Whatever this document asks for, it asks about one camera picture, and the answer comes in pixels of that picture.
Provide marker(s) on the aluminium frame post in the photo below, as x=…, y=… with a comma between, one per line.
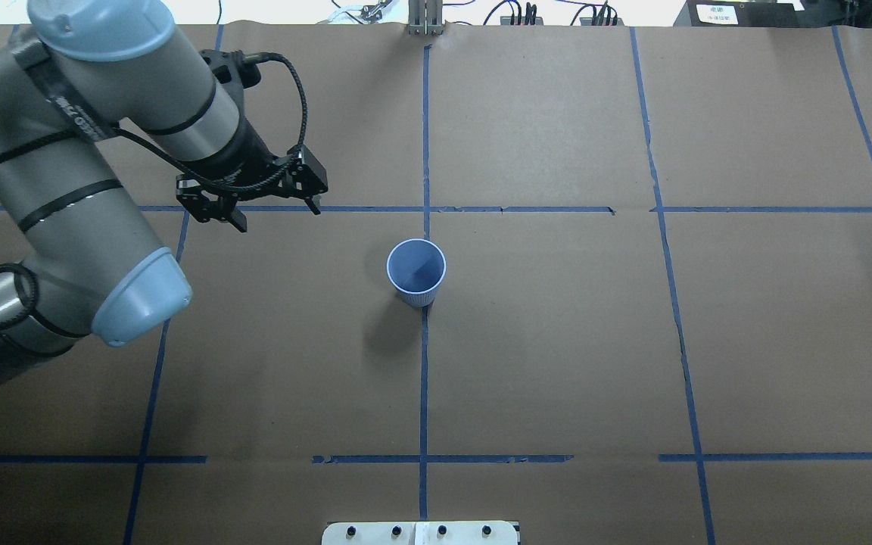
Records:
x=425, y=17

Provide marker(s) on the blue paper cup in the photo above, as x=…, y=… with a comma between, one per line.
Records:
x=416, y=268

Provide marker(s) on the black box with label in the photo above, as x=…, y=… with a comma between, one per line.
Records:
x=745, y=14

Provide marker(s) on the white camera pole with base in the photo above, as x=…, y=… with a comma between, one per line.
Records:
x=423, y=532

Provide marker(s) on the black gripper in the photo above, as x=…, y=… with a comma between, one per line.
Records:
x=248, y=157

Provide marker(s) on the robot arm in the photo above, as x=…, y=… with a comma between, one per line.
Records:
x=232, y=123

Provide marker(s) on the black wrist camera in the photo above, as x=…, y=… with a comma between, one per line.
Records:
x=235, y=70

